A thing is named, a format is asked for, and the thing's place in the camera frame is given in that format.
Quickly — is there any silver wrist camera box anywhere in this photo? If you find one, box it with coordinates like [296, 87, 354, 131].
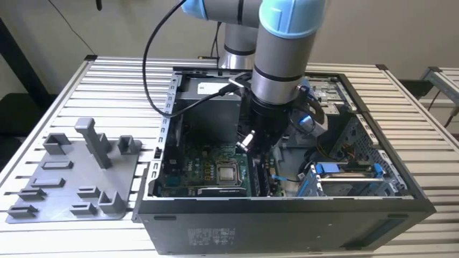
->
[292, 110, 319, 134]

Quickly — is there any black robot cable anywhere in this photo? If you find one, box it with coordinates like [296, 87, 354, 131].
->
[141, 0, 252, 118]

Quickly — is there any white power supply label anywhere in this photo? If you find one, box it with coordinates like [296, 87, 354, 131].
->
[196, 82, 231, 95]

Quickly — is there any green motherboard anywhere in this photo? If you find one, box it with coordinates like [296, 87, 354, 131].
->
[157, 144, 284, 198]

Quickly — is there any grey case label sticker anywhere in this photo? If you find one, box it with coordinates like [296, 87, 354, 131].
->
[188, 228, 236, 245]

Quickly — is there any blue disk carrier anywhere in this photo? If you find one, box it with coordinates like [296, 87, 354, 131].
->
[298, 161, 387, 198]

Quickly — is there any metal slat side table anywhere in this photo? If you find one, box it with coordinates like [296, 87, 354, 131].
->
[419, 67, 459, 108]

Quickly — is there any black CPU socket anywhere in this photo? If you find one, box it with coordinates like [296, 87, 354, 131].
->
[213, 160, 241, 188]

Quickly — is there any thin dark cable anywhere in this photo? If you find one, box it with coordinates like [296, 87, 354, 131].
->
[444, 106, 456, 127]

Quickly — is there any black graphics card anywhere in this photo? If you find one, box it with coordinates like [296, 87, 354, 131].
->
[196, 187, 248, 198]

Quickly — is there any silver CPU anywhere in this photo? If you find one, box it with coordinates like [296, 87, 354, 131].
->
[216, 166, 240, 186]

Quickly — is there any orange red wire bundle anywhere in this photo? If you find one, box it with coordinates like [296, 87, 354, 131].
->
[342, 144, 356, 162]

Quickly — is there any black metal stand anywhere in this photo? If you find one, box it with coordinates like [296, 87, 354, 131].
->
[0, 17, 55, 173]

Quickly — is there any grey plastic parts rack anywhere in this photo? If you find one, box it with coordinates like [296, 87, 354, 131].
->
[5, 117, 145, 224]

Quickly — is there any silver camera bracket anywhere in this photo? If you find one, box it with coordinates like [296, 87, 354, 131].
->
[235, 130, 256, 151]

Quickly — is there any grey metal drive cage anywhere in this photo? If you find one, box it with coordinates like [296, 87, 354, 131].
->
[279, 77, 356, 148]

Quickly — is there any silver hard disk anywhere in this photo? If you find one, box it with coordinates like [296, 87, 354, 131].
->
[320, 177, 380, 197]

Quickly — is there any black PC case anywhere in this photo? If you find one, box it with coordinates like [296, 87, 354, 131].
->
[131, 66, 438, 255]

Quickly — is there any thin black wall cable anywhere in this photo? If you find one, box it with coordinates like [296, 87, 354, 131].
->
[48, 0, 96, 56]

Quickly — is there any black RAM stick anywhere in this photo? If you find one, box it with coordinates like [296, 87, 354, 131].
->
[247, 154, 264, 196]

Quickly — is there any grey power supply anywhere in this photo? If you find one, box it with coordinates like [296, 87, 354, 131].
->
[175, 77, 241, 145]

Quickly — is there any black box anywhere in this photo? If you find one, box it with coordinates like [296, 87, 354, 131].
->
[399, 79, 434, 100]

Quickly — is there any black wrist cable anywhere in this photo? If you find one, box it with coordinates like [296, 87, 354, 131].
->
[286, 85, 327, 135]

